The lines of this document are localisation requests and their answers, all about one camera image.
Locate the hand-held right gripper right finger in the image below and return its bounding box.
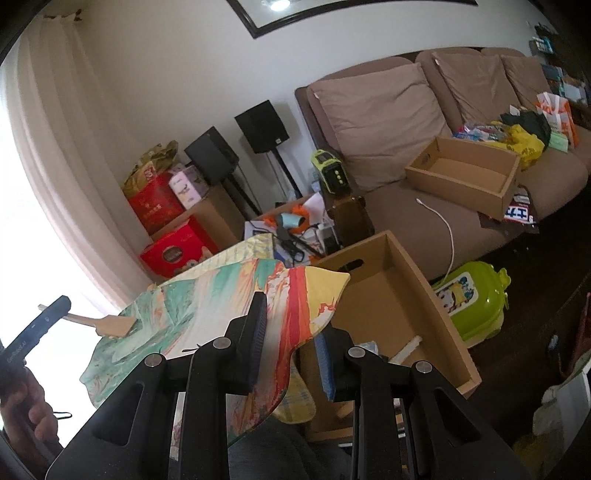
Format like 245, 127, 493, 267
315, 330, 532, 480

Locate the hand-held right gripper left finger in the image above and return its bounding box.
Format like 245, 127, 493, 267
46, 292, 269, 480

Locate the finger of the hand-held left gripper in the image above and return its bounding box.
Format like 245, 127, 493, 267
14, 296, 72, 352

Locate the colourful painted fan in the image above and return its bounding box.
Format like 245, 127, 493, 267
38, 256, 352, 450

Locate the large cardboard box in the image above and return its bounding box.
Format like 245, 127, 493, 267
300, 231, 482, 444

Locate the person's left hand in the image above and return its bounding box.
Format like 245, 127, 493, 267
0, 369, 61, 457

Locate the yellow checked tablecloth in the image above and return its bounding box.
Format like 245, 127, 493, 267
152, 233, 324, 428

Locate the red gift box round label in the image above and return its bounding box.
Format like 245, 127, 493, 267
140, 217, 219, 278

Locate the teal orange hair dryer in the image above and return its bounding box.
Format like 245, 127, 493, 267
276, 211, 309, 232

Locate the brown cardboard carton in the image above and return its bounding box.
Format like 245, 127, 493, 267
151, 185, 247, 259

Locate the dark wooden side cabinet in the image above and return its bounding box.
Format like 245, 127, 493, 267
324, 193, 376, 252

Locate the white paper sheet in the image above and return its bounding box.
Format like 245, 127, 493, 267
300, 193, 326, 222

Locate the black speaker stand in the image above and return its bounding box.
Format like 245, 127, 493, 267
272, 148, 303, 200
222, 175, 262, 217

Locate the brown sofa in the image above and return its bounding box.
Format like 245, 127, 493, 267
294, 46, 591, 283

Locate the green plastic child stool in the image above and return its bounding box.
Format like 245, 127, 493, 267
431, 261, 512, 348

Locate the pink white carton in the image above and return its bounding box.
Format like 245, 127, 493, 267
168, 165, 207, 207

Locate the white curtain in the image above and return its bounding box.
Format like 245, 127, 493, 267
0, 11, 155, 305

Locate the gold wrapping paper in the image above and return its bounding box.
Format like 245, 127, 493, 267
122, 141, 179, 197

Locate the green black power station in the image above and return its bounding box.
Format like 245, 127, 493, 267
310, 148, 352, 195

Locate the black speaker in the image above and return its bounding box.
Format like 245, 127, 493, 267
185, 126, 240, 186
234, 100, 290, 154

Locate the small cardboard box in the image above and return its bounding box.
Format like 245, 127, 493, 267
405, 136, 522, 220

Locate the blue red white package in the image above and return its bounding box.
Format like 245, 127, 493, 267
501, 194, 540, 227

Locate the beige sofa cushion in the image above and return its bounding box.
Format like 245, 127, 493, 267
431, 52, 522, 125
307, 62, 451, 192
501, 53, 552, 112

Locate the pile of colourful packets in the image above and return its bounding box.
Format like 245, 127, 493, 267
452, 122, 509, 145

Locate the yellow plastic bag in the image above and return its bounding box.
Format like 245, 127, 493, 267
489, 121, 546, 171

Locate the black framed painting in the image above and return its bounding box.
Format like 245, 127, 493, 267
226, 0, 480, 41

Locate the white charging cable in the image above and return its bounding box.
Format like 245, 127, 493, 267
416, 198, 455, 280

